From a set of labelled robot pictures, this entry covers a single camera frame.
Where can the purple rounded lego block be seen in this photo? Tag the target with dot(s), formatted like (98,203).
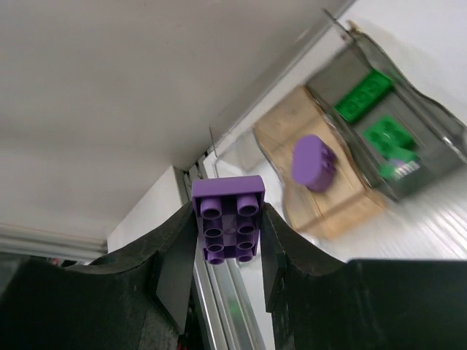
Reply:
(314,163)

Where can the colourless clear container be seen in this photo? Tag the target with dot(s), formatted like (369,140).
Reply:
(276,81)

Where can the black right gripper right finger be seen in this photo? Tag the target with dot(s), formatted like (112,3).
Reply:
(319,302)

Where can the aluminium table rail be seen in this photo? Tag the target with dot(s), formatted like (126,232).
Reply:
(225,311)

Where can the small green lego brick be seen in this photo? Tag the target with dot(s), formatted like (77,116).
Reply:
(400,163)

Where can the purple lego brick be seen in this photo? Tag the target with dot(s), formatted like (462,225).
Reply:
(228,217)

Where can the green sloped lego brick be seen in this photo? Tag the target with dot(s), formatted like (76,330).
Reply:
(386,134)

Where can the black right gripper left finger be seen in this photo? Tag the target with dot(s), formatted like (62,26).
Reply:
(133,298)

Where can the green two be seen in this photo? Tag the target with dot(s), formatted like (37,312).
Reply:
(364,96)

